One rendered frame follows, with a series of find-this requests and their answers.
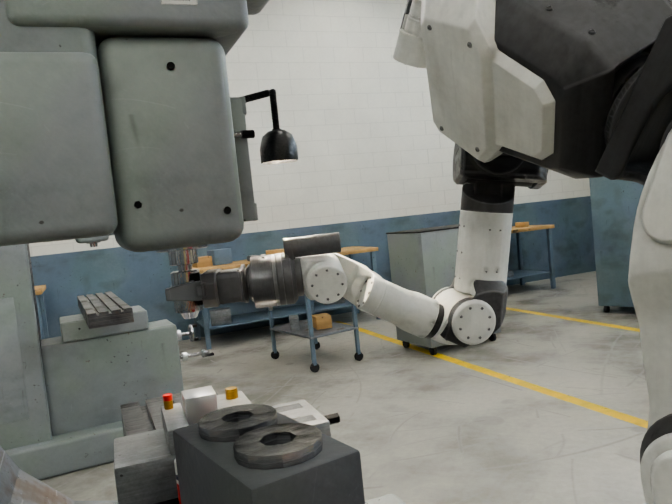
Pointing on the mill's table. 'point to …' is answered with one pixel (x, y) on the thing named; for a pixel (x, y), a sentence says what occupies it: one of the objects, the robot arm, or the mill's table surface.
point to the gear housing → (138, 17)
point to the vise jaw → (232, 400)
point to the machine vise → (161, 449)
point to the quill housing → (170, 142)
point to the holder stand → (263, 460)
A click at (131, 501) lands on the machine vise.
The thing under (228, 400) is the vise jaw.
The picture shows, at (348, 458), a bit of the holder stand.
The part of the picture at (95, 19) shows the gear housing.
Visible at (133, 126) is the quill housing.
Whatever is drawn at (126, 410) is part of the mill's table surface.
